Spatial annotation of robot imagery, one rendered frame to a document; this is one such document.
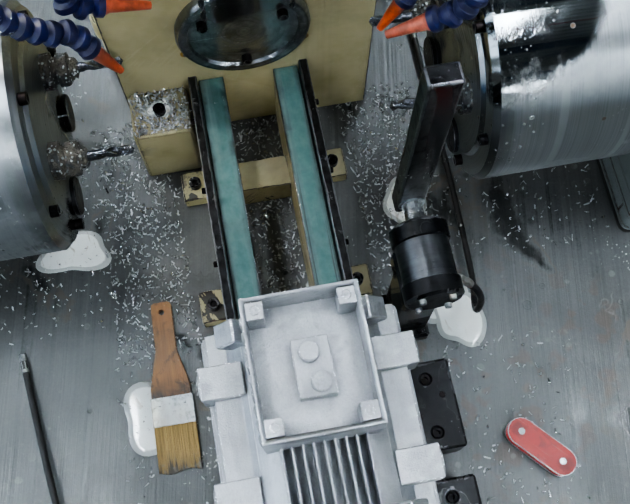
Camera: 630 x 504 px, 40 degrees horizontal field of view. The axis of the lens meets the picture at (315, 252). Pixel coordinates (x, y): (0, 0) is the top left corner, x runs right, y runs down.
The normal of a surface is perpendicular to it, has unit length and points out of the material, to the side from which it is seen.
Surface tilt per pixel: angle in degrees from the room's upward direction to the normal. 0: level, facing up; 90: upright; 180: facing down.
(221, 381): 0
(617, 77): 47
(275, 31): 90
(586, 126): 70
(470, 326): 0
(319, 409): 0
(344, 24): 90
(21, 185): 51
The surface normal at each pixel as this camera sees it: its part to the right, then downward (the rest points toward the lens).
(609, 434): 0.01, -0.33
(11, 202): 0.16, 0.62
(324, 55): 0.18, 0.93
